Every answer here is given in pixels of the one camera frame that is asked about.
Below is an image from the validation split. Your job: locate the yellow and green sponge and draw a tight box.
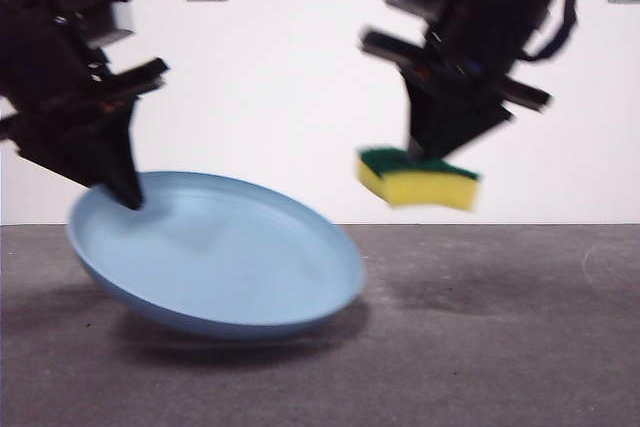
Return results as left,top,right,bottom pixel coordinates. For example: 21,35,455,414
355,146,482,213

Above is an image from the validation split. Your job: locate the light blue round plate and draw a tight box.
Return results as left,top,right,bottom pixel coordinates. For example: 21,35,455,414
66,170,366,341

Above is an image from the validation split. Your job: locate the left wrist grey camera box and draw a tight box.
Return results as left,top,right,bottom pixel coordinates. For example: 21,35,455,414
85,0,137,47

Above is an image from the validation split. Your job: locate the black looped cable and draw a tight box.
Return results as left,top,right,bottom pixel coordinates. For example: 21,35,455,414
518,0,589,64

